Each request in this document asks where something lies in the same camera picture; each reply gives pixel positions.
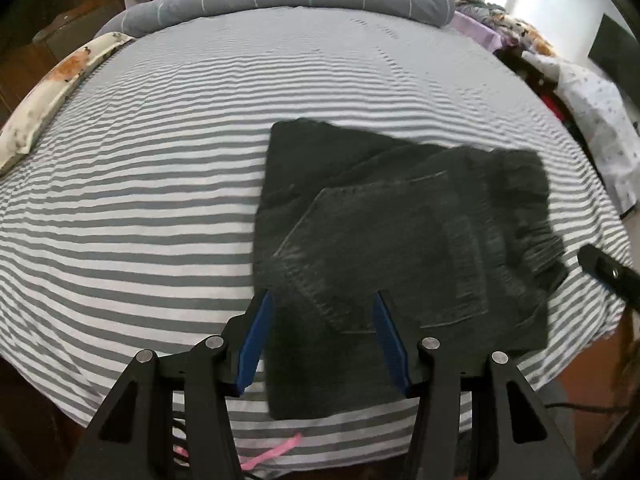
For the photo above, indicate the dark screen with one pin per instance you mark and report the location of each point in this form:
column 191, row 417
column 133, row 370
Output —
column 617, row 47

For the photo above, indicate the pink ribbon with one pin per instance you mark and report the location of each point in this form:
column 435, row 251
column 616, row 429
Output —
column 272, row 452

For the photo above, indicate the dark grey denim pants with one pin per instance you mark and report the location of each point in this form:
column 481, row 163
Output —
column 400, row 240

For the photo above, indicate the floral pillow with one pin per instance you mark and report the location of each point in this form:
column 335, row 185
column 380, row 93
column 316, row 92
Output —
column 45, row 100

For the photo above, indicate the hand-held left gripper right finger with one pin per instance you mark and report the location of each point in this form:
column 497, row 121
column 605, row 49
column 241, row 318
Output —
column 392, row 345

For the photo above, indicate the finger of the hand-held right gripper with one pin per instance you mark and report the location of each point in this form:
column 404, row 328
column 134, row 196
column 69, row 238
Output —
column 607, row 272

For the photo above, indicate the striped bed sheet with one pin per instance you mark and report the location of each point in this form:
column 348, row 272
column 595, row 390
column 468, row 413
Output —
column 150, row 200

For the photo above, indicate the white printed cloth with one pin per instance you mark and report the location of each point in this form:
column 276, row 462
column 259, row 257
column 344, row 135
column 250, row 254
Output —
column 595, row 110

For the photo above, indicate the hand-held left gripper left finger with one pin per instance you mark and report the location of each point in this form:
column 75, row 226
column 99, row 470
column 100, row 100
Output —
column 252, row 345

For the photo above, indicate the wooden headboard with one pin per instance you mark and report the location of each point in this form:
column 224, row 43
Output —
column 60, row 35

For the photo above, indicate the purple cloth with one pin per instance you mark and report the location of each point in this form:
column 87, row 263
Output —
column 477, row 30

